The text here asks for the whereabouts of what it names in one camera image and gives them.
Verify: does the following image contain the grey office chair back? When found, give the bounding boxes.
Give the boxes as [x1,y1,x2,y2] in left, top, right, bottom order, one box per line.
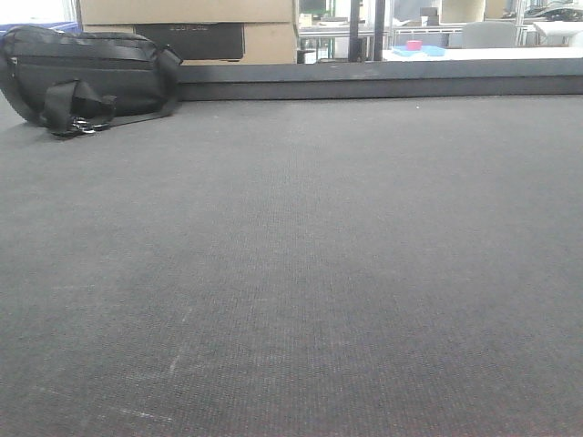
[461,21,517,49]

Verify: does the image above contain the light blue flat tray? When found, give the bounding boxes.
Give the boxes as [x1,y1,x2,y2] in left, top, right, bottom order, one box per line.
[392,46,446,57]

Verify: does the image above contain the lower cardboard box black panel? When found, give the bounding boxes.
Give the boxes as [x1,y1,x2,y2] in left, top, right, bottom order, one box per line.
[83,21,300,66]

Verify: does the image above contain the upper cardboard box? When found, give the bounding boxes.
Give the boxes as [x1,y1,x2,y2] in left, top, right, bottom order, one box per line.
[79,0,298,25]

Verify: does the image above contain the dark grey conveyor side rail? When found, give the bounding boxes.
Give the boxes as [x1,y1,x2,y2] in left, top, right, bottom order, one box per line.
[179,58,582,101]

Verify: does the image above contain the black vertical pole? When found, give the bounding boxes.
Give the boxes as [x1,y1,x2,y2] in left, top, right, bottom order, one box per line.
[373,0,386,62]

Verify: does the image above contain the pink block on tray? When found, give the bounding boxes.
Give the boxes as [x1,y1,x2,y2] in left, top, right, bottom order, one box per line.
[405,39,423,51]

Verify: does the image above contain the black fabric shoulder bag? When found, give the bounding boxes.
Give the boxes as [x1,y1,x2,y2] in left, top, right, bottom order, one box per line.
[1,25,183,137]

